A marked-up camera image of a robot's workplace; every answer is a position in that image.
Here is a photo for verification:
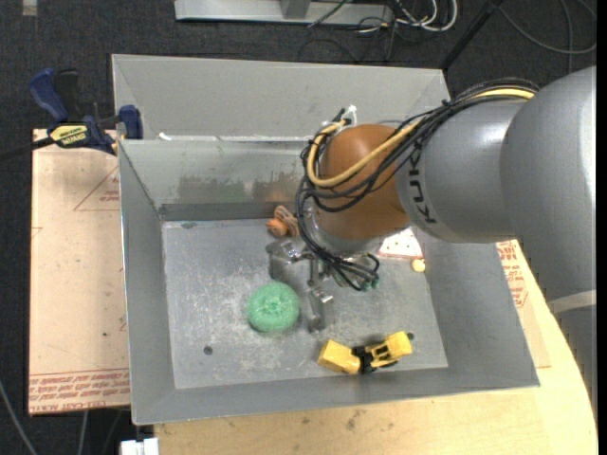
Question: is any brown cardboard board red print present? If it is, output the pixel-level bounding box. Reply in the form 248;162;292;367
28;128;553;416

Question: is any white dotted card red edge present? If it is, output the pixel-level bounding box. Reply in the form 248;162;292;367
377;230;424;261

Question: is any orange-brown toy figure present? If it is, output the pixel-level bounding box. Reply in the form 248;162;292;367
265;205;300;239

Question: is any grey metal bin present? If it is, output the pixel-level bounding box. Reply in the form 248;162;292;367
111;53;542;427

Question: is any yellow toy bulldozer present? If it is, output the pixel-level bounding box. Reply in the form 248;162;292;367
316;330;414;376

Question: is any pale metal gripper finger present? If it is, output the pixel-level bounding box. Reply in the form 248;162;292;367
266;238;305;282
305;286;336;334

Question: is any green round scrubber sponge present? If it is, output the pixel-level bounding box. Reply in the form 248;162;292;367
246;281;302;334

